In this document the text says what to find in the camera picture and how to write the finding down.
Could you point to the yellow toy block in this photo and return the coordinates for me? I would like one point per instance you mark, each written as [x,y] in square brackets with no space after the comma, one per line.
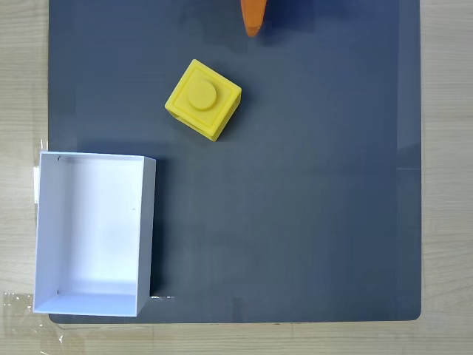
[201,100]

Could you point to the white open box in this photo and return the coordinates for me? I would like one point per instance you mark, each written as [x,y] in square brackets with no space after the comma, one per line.
[96,236]

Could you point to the dark grey table mat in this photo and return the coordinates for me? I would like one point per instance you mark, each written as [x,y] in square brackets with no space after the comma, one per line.
[295,203]

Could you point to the clear adhesive tape strip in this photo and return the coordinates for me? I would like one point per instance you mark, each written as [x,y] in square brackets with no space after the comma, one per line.
[22,314]
[37,185]

